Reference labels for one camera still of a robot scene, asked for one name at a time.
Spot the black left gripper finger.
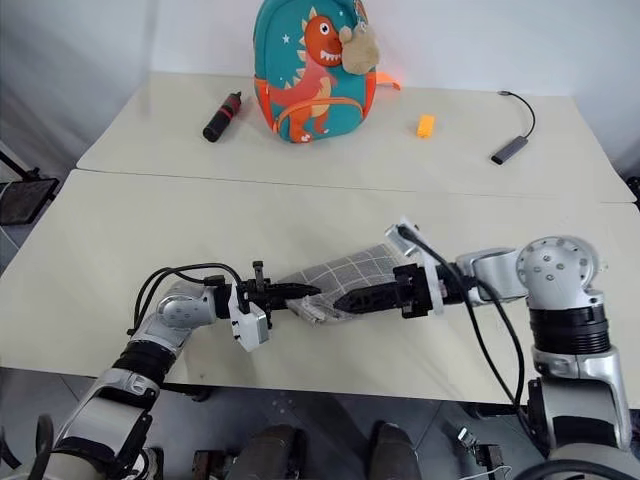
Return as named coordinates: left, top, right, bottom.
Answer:
left=273, top=282, right=322, bottom=301

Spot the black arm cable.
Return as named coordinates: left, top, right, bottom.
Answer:
left=396, top=224, right=532, bottom=417
left=133, top=262, right=242, bottom=332

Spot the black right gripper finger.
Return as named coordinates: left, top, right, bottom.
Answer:
left=333, top=280, right=402, bottom=316

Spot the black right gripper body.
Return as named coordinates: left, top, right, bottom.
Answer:
left=392, top=264, right=435, bottom=321

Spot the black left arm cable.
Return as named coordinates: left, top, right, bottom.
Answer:
left=133, top=262, right=242, bottom=332

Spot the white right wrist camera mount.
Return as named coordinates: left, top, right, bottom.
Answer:
left=384, top=215, right=447, bottom=317

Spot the grey plaid pouch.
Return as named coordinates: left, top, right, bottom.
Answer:
left=276, top=241, right=417, bottom=327

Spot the dark rounded shape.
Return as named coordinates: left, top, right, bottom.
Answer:
left=368, top=421, right=422, bottom=480
left=233, top=424, right=309, bottom=480

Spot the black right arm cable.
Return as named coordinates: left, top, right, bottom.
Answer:
left=396, top=224, right=532, bottom=417

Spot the black and red marker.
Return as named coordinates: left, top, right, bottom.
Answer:
left=201, top=90, right=247, bottom=143

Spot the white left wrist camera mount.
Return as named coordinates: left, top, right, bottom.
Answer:
left=227, top=287, right=274, bottom=354

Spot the beige plush toy pendant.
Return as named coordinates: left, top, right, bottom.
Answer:
left=339, top=22, right=382, bottom=77

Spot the black metal stand base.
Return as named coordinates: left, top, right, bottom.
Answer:
left=0, top=140, right=62, bottom=227

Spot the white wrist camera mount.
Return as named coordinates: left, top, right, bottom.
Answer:
left=384, top=215, right=447, bottom=317
left=227, top=287, right=274, bottom=354

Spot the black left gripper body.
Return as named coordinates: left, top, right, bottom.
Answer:
left=233, top=259, right=277, bottom=329

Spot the black connector with white wire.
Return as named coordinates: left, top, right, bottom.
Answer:
left=455, top=424, right=508, bottom=477

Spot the teal dinosaur backpack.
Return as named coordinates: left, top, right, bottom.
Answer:
left=251, top=0, right=404, bottom=146

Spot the grey USB hub with cable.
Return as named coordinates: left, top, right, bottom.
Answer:
left=489, top=89, right=537, bottom=167

